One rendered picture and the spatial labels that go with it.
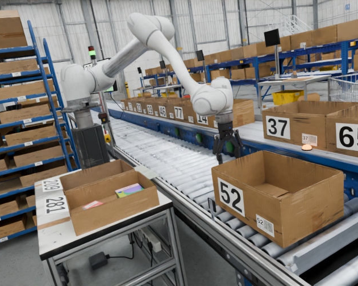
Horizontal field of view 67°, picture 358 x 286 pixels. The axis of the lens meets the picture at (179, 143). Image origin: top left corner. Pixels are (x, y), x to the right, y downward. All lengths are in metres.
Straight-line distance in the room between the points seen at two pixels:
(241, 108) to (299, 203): 1.18
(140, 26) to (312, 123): 0.95
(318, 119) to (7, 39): 2.51
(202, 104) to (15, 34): 2.10
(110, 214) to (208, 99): 0.64
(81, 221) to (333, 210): 0.95
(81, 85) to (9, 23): 1.19
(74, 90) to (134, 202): 0.88
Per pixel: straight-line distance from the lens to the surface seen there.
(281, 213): 0.90
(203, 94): 1.14
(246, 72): 8.32
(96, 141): 1.85
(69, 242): 1.23
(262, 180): 1.36
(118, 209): 1.24
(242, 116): 2.02
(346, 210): 1.20
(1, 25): 2.87
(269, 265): 0.91
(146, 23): 1.49
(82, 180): 1.78
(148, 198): 1.27
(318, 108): 1.72
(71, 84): 1.83
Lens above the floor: 1.33
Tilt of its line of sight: 15 degrees down
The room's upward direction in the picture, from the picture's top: 10 degrees counter-clockwise
